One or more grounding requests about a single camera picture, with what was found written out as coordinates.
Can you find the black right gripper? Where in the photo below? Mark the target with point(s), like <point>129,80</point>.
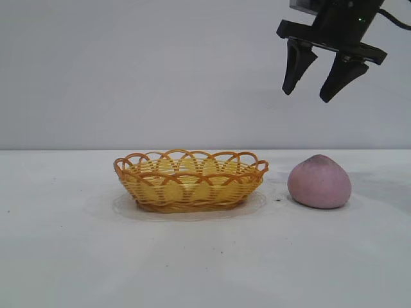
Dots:
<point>343,22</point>

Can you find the yellow woven plastic basket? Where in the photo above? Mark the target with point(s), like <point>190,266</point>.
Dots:
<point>189,186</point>

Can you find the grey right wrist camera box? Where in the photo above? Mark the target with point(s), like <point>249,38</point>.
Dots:
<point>302,4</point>

